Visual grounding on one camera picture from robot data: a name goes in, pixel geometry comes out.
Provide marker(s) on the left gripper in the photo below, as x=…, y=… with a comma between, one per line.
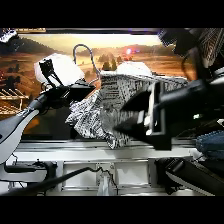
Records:
x=81, y=90

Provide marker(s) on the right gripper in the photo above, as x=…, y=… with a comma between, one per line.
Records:
x=166, y=110

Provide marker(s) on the black and white patterned shirt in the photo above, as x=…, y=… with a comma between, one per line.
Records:
x=100, y=113

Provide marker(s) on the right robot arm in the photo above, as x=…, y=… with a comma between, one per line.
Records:
x=206, y=96

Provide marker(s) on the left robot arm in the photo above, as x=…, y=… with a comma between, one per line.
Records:
x=15, y=128

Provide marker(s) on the white garment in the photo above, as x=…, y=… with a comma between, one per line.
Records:
x=134, y=68
x=65, y=68

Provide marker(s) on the blue jeans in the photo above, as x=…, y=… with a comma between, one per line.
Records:
x=211, y=144

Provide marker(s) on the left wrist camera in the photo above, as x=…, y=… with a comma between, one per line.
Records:
x=48, y=68

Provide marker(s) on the silver frame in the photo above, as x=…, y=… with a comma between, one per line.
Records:
x=126, y=156

